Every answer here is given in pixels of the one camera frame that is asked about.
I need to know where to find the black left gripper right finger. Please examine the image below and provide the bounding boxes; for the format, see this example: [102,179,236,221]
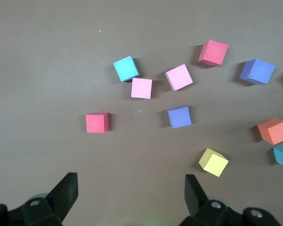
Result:
[180,174,282,226]

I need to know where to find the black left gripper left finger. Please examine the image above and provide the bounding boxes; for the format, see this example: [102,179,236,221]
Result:
[0,172,79,226]

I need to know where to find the yellow foam cube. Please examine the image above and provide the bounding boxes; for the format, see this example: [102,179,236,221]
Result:
[198,147,229,178]

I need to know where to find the purple foam cube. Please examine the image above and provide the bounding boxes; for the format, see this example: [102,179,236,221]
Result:
[239,58,276,86]
[167,105,192,129]

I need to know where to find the orange foam cube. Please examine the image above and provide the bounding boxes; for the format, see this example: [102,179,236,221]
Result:
[257,117,283,145]

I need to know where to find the red foam cube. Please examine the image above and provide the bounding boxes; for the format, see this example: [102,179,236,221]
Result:
[85,112,109,133]
[198,39,229,68]

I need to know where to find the pink foam cube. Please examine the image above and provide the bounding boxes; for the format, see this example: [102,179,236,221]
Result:
[165,64,193,91]
[131,78,153,99]

